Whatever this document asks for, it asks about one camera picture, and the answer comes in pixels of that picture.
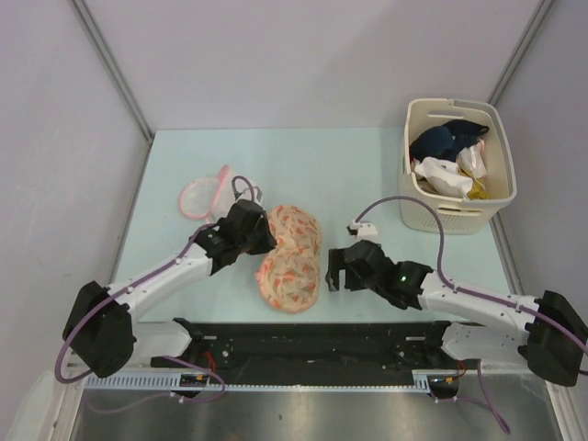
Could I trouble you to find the floral orange bra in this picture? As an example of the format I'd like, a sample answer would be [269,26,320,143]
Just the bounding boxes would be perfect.
[255,205,322,313]

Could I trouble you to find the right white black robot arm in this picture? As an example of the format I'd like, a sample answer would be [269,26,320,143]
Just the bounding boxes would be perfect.
[325,240,587,387]

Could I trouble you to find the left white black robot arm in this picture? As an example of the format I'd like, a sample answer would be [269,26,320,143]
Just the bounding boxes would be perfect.
[54,199,277,382]

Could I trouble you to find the cream plastic laundry basket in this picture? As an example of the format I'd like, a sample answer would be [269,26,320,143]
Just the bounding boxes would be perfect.
[398,98,517,234]

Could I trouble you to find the white pink plastic bag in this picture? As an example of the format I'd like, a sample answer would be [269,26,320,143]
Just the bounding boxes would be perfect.
[457,140,488,180]

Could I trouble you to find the yellow garment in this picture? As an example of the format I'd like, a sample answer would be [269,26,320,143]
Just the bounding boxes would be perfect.
[459,169,491,200]

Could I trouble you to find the dark navy garment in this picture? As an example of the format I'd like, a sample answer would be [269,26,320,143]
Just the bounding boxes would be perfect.
[409,119,490,162]

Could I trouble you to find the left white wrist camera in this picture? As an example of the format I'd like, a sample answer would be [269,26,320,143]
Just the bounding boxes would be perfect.
[232,180,264,206]

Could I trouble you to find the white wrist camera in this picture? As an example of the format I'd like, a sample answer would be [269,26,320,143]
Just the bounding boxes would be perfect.
[347,221,379,243]
[232,180,264,206]

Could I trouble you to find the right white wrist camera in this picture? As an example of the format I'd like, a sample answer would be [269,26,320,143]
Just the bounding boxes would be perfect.
[347,221,379,243]

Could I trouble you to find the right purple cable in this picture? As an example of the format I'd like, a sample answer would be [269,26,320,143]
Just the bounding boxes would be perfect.
[353,196,588,435]

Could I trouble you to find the purple cable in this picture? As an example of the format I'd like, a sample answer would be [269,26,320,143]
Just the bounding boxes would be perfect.
[353,196,588,435]
[54,175,258,385]

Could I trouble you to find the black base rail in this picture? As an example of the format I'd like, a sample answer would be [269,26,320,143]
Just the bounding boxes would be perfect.
[150,322,474,381]

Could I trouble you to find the white slotted cable duct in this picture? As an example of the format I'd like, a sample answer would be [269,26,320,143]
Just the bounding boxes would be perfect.
[82,370,460,392]

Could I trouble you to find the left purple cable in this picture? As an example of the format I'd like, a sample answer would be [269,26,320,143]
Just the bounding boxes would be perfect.
[54,175,258,385]

